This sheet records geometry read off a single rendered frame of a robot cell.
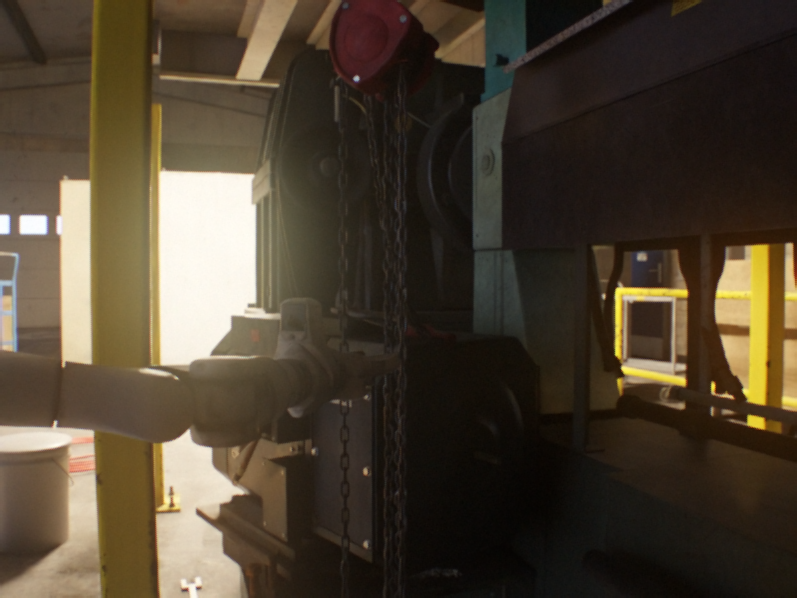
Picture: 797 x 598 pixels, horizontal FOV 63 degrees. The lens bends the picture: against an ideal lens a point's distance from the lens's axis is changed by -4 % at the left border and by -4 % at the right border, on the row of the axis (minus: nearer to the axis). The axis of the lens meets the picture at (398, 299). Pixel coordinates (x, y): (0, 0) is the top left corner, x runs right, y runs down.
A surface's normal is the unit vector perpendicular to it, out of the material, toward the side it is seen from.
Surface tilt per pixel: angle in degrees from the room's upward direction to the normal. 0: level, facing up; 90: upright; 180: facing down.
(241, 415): 91
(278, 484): 90
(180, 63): 90
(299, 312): 90
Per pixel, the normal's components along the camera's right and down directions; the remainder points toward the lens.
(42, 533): 0.67, 0.07
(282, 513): -0.78, 0.02
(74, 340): 0.33, 0.03
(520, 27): -0.95, 0.01
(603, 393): 0.31, -0.29
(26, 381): 0.51, -0.33
